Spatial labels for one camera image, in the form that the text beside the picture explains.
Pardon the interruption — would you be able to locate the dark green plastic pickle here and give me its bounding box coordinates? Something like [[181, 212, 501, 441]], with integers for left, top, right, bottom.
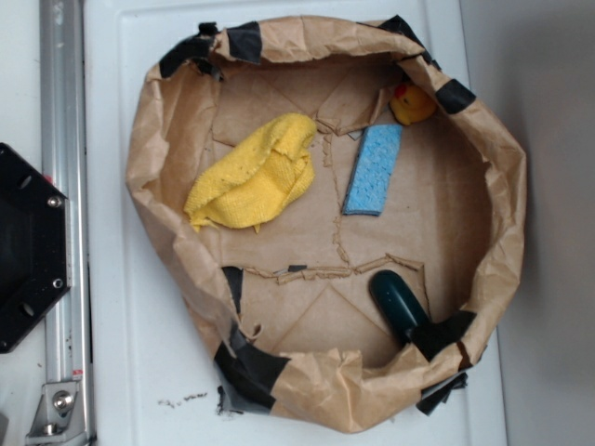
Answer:
[[368, 269, 430, 345]]

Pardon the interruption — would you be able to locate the yellow microfiber cloth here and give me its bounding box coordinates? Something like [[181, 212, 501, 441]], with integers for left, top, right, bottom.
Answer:
[[184, 113, 317, 230]]

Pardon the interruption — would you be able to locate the blue sponge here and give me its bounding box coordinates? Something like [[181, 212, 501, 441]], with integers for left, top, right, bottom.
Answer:
[[342, 124, 403, 216]]

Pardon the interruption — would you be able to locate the yellow rubber duck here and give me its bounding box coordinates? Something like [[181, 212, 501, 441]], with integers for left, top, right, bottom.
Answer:
[[390, 82, 437, 125]]

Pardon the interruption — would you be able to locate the brown paper bag enclosure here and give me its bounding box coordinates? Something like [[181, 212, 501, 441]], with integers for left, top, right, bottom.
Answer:
[[126, 16, 527, 433]]

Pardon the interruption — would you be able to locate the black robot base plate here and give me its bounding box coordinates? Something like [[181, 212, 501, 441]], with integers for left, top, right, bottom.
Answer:
[[1, 143, 71, 354]]

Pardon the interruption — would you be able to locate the aluminium extrusion rail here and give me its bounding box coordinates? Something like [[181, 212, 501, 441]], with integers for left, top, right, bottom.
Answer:
[[40, 1, 96, 445]]

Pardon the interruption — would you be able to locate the metal corner bracket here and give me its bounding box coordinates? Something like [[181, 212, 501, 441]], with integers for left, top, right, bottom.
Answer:
[[25, 381, 86, 445]]

